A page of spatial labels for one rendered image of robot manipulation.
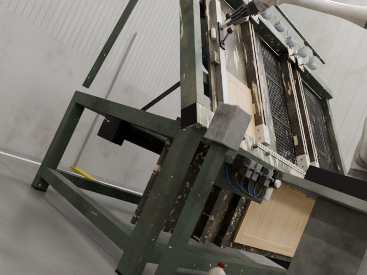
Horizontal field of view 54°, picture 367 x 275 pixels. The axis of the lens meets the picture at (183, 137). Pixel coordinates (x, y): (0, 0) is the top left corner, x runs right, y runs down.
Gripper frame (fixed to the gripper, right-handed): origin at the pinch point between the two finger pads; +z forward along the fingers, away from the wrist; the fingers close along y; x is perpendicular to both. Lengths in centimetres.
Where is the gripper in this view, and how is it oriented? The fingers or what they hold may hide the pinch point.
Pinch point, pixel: (226, 23)
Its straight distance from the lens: 217.4
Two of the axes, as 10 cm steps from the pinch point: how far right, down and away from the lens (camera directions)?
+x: 6.6, 3.4, 6.7
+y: 0.1, 8.8, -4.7
